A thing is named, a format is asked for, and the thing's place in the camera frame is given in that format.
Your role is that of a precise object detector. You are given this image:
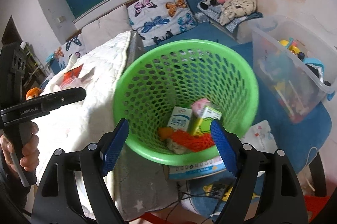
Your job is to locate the orange red snack bag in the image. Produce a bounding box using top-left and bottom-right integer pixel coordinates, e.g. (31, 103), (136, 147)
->
(61, 64), (83, 84)

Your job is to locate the clear bottle green yellow label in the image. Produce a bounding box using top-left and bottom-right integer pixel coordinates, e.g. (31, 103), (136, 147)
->
(188, 106), (222, 136)

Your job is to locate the clear cup red net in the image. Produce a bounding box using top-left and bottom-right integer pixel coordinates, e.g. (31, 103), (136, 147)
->
(158, 127), (215, 155)

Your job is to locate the pink snack wrapper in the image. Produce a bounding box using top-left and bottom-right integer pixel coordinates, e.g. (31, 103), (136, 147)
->
(190, 98), (211, 117)

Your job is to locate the white blue milk carton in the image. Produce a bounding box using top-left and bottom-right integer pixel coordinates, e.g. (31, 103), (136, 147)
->
(167, 107), (193, 132)

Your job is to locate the person's left hand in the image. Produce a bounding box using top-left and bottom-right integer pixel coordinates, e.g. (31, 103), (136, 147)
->
(0, 121), (40, 172)

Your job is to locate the orange green plush toy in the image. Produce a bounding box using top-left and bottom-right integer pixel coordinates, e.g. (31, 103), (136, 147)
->
(26, 87), (43, 100)

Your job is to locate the blue floor mat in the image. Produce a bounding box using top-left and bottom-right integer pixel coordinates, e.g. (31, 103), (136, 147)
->
(143, 0), (333, 222)

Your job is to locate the white quilted mattress pad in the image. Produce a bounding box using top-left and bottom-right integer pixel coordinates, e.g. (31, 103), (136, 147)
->
(32, 30), (133, 188)

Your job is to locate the left butterfly pillow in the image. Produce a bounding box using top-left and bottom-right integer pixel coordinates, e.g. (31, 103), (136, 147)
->
(46, 34), (87, 75)

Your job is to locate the butterfly pillow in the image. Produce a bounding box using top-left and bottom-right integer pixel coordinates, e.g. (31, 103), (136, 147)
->
(127, 0), (198, 47)
(46, 34), (87, 75)

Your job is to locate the blue white cardboard box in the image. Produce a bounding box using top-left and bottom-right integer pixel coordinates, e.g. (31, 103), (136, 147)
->
(168, 156), (226, 181)

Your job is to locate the clear plastic toy bin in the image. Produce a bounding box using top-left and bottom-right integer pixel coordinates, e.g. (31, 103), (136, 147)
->
(248, 15), (336, 123)

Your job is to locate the grey plain pillow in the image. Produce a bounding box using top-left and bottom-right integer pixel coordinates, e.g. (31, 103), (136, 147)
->
(81, 5), (132, 52)

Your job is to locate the green plastic mesh basket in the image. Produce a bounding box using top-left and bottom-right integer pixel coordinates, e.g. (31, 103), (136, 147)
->
(112, 39), (259, 166)

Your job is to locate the right butterfly pillow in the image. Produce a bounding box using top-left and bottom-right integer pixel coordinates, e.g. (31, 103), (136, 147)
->
(127, 0), (198, 47)

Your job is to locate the beige spotted plush toy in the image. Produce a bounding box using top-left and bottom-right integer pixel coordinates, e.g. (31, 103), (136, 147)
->
(219, 0), (257, 25)

